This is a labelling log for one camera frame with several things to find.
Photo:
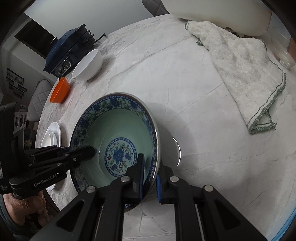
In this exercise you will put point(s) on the white dish cloth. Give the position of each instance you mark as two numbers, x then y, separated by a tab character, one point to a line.
242	69

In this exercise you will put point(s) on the clear drinking glass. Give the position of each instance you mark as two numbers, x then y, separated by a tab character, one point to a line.
285	58

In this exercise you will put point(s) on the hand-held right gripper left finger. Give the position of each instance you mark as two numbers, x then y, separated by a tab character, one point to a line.
141	180

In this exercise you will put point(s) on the dark wooden doorway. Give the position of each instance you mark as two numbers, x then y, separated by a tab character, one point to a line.
34	37

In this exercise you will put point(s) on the blue floral bowl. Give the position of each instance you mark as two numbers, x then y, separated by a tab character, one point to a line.
115	129

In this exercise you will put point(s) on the large white plate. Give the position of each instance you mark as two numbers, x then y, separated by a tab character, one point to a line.
56	129

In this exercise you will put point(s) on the orange bowl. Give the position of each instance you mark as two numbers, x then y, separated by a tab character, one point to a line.
59	92

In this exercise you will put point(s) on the cluster of framed wall pictures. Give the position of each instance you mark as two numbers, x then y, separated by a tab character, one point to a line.
16	81

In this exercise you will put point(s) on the white bowl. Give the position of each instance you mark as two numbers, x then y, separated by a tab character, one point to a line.
89	64

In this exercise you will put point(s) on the dark grey quilted chair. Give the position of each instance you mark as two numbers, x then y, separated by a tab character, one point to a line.
152	7

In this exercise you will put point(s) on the person's left hand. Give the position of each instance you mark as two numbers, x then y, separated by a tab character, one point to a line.
23	206

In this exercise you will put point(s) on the light grey quilted chair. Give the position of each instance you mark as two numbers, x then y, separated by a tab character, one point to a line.
38	97

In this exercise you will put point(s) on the dark blue electric cooker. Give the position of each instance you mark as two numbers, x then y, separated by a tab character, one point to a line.
67	44

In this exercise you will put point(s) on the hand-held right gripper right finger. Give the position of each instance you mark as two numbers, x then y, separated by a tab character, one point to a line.
159	190

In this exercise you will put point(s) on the small white dish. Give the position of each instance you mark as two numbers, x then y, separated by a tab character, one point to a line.
46	140

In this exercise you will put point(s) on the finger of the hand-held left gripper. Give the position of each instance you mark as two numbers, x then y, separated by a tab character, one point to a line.
81	155
46	150

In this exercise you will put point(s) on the white purple rice cooker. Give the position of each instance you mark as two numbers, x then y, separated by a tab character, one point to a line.
208	14

